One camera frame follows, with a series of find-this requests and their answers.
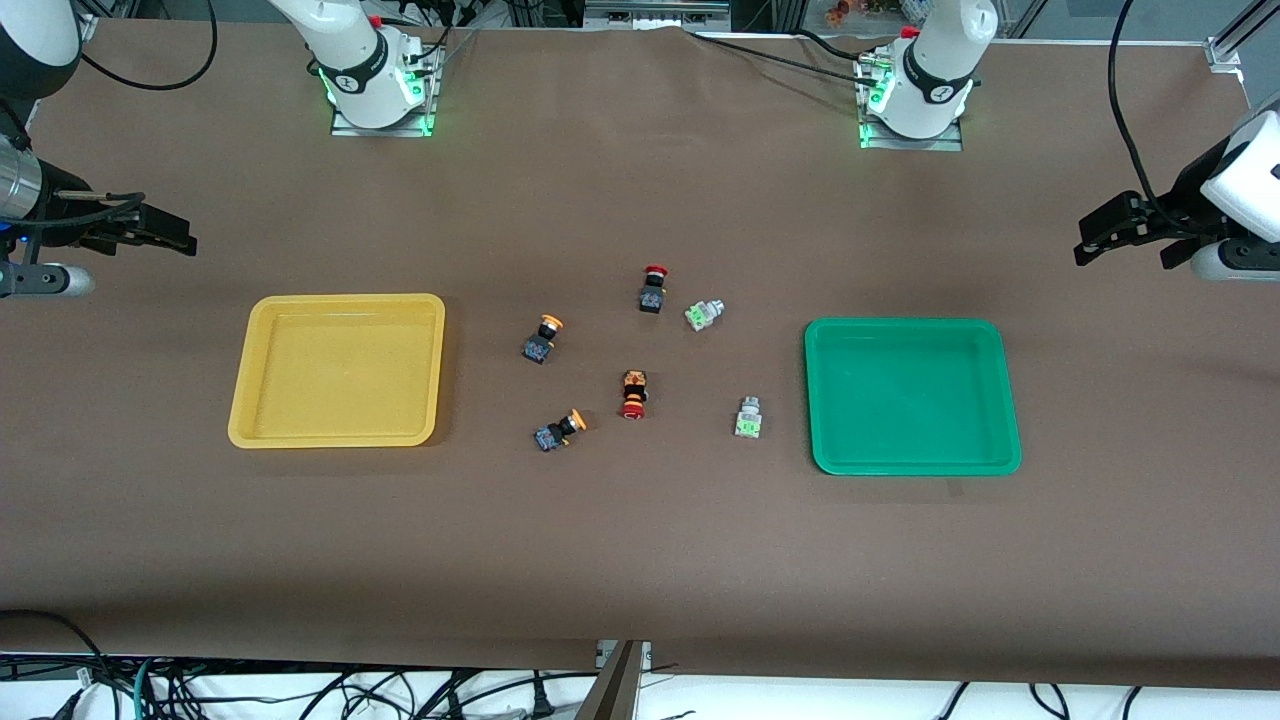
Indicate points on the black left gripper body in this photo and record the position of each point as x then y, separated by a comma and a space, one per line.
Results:
1183, 190

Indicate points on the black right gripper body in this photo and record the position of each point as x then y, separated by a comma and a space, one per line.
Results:
70, 208

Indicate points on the yellow push button switch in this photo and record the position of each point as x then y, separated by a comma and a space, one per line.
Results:
538, 348
550, 437

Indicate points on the green push button switch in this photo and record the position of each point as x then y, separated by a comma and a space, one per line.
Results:
700, 316
748, 420

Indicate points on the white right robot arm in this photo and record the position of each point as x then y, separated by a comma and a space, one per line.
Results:
360, 70

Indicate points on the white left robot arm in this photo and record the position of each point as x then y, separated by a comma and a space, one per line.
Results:
935, 80

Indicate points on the yellow plastic tray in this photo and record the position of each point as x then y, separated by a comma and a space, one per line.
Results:
340, 375

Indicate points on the green plastic tray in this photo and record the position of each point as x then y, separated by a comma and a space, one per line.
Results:
910, 400

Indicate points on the red button blue block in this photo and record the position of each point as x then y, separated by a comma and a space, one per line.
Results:
652, 298

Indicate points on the red button orange block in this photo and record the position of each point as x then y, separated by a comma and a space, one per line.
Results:
634, 385

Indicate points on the black equipment box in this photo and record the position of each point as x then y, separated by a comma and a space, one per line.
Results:
655, 12

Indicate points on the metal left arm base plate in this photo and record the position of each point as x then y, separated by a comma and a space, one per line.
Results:
955, 140

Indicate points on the aluminium frame profile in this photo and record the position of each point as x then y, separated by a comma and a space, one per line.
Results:
1240, 35

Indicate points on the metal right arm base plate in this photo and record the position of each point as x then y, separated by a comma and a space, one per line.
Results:
425, 110

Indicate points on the dark table support post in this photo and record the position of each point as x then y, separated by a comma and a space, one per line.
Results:
608, 695

